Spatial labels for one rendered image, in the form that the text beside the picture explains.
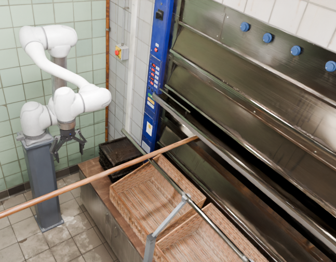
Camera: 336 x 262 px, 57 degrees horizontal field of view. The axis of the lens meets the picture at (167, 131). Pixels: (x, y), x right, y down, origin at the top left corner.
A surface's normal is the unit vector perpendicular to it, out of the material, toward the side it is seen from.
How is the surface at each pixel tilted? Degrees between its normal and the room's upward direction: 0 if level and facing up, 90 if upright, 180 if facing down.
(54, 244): 0
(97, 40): 90
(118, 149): 0
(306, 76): 90
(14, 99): 90
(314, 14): 90
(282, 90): 70
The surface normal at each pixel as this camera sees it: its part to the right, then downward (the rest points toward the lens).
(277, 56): -0.79, 0.29
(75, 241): 0.13, -0.79
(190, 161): -0.70, 0.00
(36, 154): 0.60, 0.54
